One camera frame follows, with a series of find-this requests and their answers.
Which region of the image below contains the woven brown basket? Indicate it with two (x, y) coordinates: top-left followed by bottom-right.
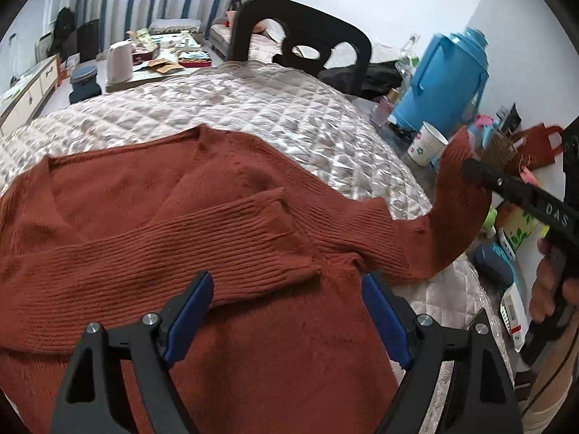
(482, 132), (516, 170)

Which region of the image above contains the red snack tray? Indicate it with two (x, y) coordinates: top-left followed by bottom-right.
(178, 58), (212, 68)

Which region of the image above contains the dark blue round stool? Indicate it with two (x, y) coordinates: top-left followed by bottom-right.
(69, 66), (102, 104)

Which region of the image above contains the black jacket on table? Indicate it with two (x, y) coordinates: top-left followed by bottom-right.
(317, 61), (402, 101)

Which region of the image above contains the blue thermos jug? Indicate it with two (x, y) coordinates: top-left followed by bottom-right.
(390, 27), (489, 137)

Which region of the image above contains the white pink spray bottle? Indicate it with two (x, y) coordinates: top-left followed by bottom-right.
(468, 115), (495, 150)

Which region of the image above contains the pink perfume bottle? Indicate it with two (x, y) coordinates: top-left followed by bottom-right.
(370, 88), (400, 129)

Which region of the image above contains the low wooden coffee table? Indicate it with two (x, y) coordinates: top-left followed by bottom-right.
(106, 31), (212, 93)

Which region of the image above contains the sofa with floral cover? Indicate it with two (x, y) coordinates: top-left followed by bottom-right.
(208, 13), (291, 66)

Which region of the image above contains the black chair far side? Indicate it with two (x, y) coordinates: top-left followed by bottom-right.
(227, 0), (372, 91)

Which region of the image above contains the dark red tote bag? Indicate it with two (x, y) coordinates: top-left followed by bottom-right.
(506, 123), (563, 174)

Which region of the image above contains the rust red knit sweater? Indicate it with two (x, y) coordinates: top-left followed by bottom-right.
(1, 125), (491, 433)

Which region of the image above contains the beige quilted table cover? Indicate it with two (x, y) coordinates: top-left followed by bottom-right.
(0, 60), (517, 434)

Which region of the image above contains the person's right hand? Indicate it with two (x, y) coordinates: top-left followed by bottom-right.
(529, 239), (579, 323)

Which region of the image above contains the white electric kettle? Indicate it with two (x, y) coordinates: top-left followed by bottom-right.
(107, 40), (134, 84)

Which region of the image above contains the white low TV cabinet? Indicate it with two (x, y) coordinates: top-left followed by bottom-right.
(1, 55), (60, 136)

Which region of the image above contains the person's right forearm beige sleeve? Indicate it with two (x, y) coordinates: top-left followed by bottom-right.
(522, 314), (578, 433)

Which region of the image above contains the white floral paper cup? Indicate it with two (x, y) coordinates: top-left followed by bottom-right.
(407, 122), (448, 167)

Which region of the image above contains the black suitcase by curtain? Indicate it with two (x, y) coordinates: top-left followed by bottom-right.
(77, 19), (99, 63)

